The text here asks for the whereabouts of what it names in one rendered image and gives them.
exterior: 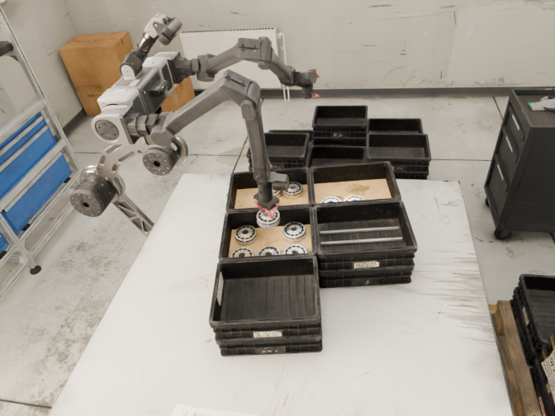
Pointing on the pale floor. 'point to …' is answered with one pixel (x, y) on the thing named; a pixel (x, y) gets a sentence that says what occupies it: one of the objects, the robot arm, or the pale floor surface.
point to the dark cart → (524, 167)
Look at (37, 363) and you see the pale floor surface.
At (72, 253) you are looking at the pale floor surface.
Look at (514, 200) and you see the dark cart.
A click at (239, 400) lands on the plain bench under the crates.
